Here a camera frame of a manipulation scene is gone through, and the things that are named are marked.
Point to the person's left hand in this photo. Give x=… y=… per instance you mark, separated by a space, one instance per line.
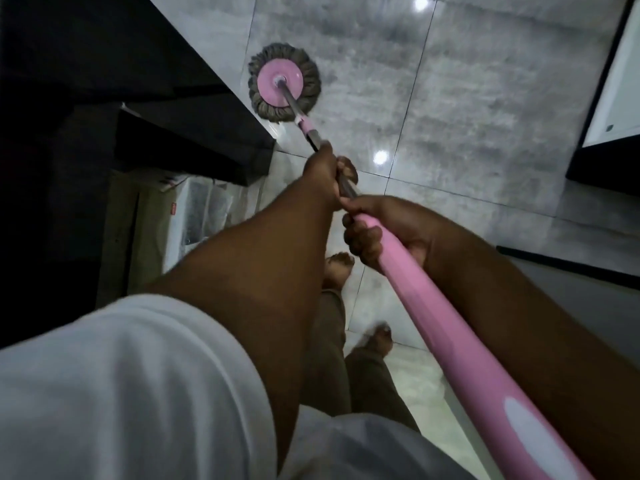
x=320 y=174

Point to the person's foot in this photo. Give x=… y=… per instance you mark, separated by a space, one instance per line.
x=338 y=269
x=377 y=340

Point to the person's right hand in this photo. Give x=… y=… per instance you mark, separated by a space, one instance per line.
x=405 y=219

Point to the pink spin mop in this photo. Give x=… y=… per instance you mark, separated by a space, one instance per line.
x=452 y=339

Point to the brown trousers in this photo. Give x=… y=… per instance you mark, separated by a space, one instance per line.
x=330 y=364

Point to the white shirt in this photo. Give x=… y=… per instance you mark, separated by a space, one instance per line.
x=125 y=394

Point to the clear plastic bag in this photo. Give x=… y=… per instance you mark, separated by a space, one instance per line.
x=205 y=214

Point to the white panel with black frame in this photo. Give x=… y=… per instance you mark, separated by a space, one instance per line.
x=617 y=94

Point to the person's left forearm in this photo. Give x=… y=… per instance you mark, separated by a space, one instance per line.
x=260 y=274

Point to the person's right forearm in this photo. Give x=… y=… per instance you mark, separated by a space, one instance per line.
x=540 y=334

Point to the person's right foot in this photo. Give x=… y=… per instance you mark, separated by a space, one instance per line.
x=377 y=340

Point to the person's right thumb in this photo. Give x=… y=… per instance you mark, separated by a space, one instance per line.
x=361 y=204

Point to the person's left foot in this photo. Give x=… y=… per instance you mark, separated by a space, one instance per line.
x=338 y=269

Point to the person's left fingers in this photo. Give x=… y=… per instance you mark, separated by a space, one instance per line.
x=348 y=169

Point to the dark cabinet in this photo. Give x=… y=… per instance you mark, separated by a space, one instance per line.
x=75 y=94

